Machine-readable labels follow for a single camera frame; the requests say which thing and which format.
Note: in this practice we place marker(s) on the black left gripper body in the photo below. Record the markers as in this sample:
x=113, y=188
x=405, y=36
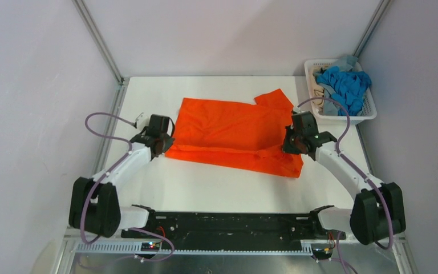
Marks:
x=167, y=141

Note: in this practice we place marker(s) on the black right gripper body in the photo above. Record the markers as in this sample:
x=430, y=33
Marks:
x=291, y=143

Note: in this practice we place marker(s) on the orange t shirt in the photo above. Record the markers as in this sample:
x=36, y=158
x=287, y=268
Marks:
x=237, y=135

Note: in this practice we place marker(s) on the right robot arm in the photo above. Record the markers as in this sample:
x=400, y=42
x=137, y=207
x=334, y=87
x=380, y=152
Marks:
x=378, y=209

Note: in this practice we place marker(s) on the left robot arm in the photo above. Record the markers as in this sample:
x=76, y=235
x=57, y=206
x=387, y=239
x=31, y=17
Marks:
x=95, y=210

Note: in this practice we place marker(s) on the beige t shirt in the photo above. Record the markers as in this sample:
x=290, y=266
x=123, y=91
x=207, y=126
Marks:
x=318, y=91

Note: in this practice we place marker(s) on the blue t shirt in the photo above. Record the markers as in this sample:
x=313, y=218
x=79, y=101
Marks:
x=345, y=87

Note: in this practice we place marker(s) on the left controller board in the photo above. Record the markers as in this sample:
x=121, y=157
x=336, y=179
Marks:
x=149, y=246

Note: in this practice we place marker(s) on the controller board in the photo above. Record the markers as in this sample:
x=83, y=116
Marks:
x=149, y=246
x=322, y=254

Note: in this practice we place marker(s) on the right controller board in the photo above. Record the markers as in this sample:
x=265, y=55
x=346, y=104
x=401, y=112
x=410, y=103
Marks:
x=322, y=254

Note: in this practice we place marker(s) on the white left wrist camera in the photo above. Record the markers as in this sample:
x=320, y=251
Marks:
x=142, y=120

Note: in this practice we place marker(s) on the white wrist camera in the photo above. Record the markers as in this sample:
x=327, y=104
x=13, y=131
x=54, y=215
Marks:
x=297, y=110
x=142, y=120

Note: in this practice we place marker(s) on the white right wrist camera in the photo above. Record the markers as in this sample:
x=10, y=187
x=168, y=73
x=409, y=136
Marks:
x=297, y=110

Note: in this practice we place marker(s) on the left aluminium frame post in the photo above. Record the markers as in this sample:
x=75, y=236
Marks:
x=98, y=39

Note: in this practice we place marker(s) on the aluminium frame post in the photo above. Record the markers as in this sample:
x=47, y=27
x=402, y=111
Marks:
x=379, y=13
x=98, y=39

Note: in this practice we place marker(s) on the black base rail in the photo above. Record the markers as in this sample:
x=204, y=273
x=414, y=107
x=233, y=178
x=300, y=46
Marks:
x=238, y=232

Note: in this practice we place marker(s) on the aluminium base frame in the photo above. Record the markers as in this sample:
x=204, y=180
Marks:
x=120, y=253

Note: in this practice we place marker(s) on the right aluminium frame post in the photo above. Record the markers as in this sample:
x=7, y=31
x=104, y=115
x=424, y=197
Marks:
x=379, y=13

